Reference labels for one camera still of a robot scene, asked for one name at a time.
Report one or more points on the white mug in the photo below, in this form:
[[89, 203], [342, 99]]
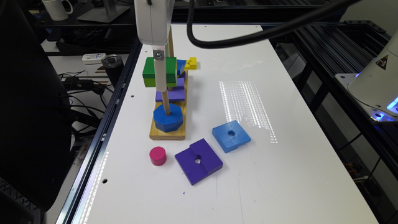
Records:
[[56, 9]]

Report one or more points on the purple block on peg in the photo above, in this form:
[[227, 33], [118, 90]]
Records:
[[178, 92]]

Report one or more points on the near wooden peg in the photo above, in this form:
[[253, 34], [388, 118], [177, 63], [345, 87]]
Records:
[[166, 103]]

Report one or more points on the white remote control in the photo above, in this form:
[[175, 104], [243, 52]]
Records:
[[89, 59]]

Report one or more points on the far wooden peg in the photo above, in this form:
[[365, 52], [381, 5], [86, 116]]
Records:
[[170, 43]]

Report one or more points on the blue block on far peg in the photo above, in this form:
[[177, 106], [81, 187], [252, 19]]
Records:
[[180, 66]]

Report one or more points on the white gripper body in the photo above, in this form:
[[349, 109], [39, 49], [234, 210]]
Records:
[[153, 19]]

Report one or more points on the pink cylinder block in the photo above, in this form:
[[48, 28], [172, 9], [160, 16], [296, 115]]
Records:
[[158, 156]]

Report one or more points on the black chair back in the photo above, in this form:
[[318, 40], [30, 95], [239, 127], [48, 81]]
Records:
[[35, 130]]

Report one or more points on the black tumbler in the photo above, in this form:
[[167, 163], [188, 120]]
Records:
[[113, 65]]

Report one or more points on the light blue square block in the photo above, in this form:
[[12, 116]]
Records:
[[230, 136]]

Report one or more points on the blue octagon block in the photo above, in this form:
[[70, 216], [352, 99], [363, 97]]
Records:
[[168, 123]]

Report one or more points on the green wooden block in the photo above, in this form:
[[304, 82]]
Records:
[[148, 73]]

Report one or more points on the yellow wooden block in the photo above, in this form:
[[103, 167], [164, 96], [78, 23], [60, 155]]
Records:
[[191, 64]]

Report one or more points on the wooden peg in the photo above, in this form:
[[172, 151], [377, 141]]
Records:
[[166, 103], [170, 43]]

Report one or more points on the purple square block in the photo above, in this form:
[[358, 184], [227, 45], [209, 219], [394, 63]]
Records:
[[198, 161]]

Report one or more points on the monitor stand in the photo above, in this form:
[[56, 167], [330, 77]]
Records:
[[105, 14]]

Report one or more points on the wooden peg base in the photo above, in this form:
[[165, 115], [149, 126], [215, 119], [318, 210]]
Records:
[[179, 134]]

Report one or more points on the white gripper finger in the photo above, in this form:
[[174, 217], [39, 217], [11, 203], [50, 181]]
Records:
[[160, 67]]

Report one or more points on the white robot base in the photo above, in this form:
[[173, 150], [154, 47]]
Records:
[[375, 87]]

